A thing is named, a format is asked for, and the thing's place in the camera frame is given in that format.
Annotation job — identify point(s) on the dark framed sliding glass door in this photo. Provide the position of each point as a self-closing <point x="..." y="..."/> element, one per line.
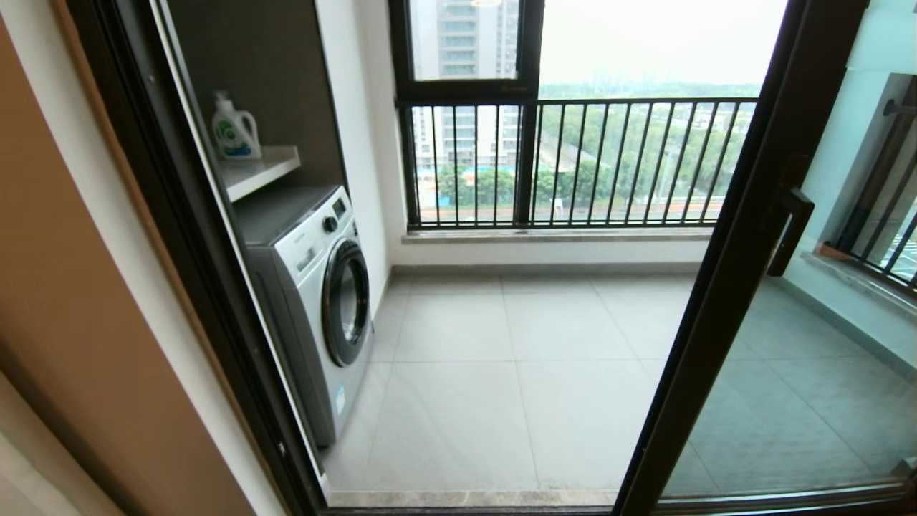
<point x="716" y="287"/>

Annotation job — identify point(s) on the grey stone window sill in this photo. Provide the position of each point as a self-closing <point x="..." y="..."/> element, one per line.
<point x="852" y="276"/>
<point x="559" y="235"/>

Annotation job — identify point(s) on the white front-load washing machine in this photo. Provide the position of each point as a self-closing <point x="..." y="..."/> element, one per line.
<point x="315" y="287"/>

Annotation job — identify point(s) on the white shelf board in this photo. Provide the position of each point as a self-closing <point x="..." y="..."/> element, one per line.
<point x="258" y="172"/>

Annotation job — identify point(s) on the black metal balcony railing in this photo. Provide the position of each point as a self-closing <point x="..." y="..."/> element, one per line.
<point x="867" y="208"/>
<point x="645" y="101"/>

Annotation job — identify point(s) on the white detergent bottle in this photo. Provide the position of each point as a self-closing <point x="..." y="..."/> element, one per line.
<point x="235" y="132"/>

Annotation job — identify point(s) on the brown cabinet back panel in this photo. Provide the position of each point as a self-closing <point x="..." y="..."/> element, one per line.
<point x="272" y="72"/>

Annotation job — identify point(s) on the black window frame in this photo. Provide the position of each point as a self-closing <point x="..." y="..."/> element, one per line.
<point x="466" y="89"/>

